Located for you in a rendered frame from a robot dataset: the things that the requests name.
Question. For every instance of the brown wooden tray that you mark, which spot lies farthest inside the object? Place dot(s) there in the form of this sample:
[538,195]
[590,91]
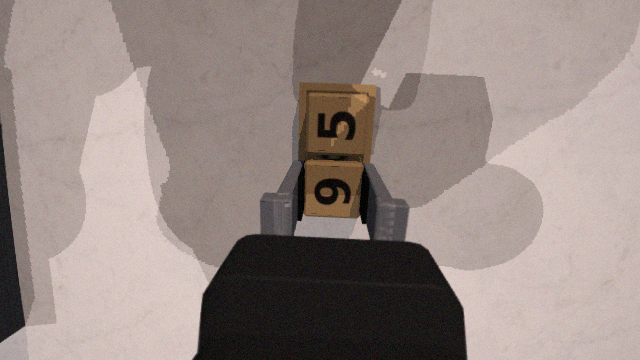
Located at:
[305,88]

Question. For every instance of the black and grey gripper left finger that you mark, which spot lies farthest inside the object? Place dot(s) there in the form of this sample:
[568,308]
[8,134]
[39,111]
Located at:
[280,211]

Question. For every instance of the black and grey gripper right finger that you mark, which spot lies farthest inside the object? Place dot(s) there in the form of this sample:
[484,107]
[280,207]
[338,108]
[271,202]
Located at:
[386,217]

